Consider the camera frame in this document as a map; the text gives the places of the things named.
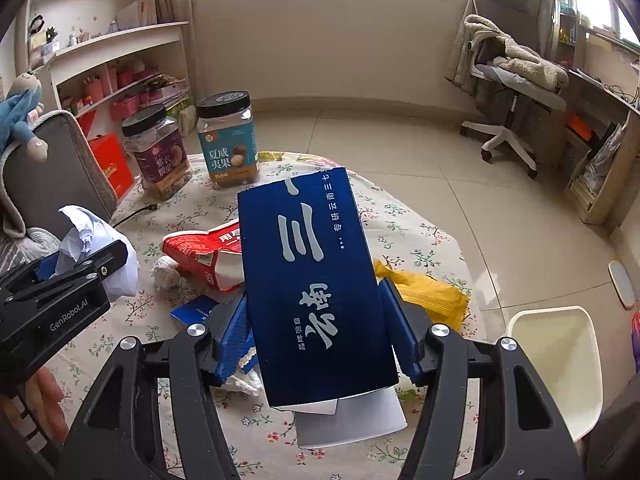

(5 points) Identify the beige fleece blanket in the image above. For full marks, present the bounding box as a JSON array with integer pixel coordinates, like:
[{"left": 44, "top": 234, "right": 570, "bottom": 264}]
[{"left": 462, "top": 14, "right": 571, "bottom": 91}]

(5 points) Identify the purple label nut jar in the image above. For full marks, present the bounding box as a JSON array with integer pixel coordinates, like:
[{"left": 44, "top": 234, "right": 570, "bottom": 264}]
[{"left": 121, "top": 103, "right": 193, "bottom": 200}]

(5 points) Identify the yellow snack packet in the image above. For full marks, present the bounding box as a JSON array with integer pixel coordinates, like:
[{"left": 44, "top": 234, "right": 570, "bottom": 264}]
[{"left": 372, "top": 259, "right": 471, "bottom": 331}]

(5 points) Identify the white card sheet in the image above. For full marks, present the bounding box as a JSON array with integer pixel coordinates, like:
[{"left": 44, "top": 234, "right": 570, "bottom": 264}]
[{"left": 292, "top": 385, "right": 407, "bottom": 448}]

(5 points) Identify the red snack packet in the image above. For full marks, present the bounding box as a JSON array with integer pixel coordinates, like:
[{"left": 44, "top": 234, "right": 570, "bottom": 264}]
[{"left": 161, "top": 225, "right": 246, "bottom": 292}]

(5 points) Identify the teal label nut jar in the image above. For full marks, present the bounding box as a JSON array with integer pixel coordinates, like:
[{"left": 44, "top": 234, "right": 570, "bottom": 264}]
[{"left": 195, "top": 91, "right": 261, "bottom": 190}]

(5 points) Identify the grey hanging cloth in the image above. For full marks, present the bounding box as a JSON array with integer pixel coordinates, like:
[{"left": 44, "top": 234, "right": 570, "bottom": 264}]
[{"left": 445, "top": 0, "right": 553, "bottom": 86}]

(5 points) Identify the white bookshelf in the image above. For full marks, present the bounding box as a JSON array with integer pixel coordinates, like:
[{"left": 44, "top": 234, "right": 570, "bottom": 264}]
[{"left": 15, "top": 0, "right": 193, "bottom": 141}]

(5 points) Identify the floral tablecloth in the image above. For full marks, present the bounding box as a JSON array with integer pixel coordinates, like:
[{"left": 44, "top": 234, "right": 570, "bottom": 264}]
[{"left": 15, "top": 152, "right": 488, "bottom": 480}]

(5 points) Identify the grey upholstered chair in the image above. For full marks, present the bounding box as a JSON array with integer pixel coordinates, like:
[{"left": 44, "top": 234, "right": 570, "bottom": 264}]
[{"left": 0, "top": 110, "right": 120, "bottom": 241}]

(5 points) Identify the white office chair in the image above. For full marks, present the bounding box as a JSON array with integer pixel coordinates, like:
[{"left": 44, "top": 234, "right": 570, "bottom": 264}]
[{"left": 460, "top": 27, "right": 568, "bottom": 178}]

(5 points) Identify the white paper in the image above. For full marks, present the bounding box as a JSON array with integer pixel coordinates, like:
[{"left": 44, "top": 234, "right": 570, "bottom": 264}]
[{"left": 54, "top": 205, "right": 140, "bottom": 301}]

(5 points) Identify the red cardboard box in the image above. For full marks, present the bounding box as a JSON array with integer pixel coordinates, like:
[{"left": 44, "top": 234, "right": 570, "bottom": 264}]
[{"left": 89, "top": 133, "right": 135, "bottom": 200}]

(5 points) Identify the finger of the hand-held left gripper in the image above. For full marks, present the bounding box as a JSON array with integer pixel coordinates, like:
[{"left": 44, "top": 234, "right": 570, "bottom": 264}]
[
  {"left": 65, "top": 239, "right": 130, "bottom": 286},
  {"left": 0, "top": 251, "right": 68, "bottom": 293}
]

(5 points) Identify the grey oval slipper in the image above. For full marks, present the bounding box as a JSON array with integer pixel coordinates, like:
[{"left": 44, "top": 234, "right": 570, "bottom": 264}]
[{"left": 607, "top": 261, "right": 637, "bottom": 309}]

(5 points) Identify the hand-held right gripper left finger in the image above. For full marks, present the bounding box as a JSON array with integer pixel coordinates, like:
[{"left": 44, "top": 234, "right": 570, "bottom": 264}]
[{"left": 55, "top": 292, "right": 258, "bottom": 480}]

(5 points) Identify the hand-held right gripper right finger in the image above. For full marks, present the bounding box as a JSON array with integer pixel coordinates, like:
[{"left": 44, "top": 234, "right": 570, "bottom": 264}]
[{"left": 377, "top": 277, "right": 586, "bottom": 480}]

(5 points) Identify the black cable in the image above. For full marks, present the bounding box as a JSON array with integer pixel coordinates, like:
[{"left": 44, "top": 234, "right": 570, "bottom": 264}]
[{"left": 111, "top": 203, "right": 160, "bottom": 228}]

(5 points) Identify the cream plastic bin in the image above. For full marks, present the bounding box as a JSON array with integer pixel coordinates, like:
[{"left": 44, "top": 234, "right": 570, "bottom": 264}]
[{"left": 505, "top": 306, "right": 603, "bottom": 443}]

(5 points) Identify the small crumpled white tissue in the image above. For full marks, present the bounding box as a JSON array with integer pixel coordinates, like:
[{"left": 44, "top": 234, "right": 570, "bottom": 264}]
[{"left": 150, "top": 255, "right": 182, "bottom": 291}]

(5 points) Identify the dark blue cardboard box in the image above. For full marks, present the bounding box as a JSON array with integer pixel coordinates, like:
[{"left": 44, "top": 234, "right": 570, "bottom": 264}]
[{"left": 236, "top": 166, "right": 401, "bottom": 409}]

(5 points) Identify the blue plush toy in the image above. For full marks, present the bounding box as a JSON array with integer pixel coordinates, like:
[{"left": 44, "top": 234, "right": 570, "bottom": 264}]
[{"left": 0, "top": 71, "right": 50, "bottom": 161}]

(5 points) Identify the person's left hand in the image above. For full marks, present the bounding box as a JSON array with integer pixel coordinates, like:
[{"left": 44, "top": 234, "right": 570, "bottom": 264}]
[{"left": 25, "top": 365, "right": 69, "bottom": 443}]

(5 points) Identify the torn white tissue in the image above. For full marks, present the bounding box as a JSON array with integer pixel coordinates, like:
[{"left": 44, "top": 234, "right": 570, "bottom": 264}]
[{"left": 220, "top": 346, "right": 265, "bottom": 395}]

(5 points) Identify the small blue packet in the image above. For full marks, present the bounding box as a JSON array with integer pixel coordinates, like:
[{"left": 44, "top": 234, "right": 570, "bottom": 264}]
[{"left": 169, "top": 294, "right": 221, "bottom": 326}]

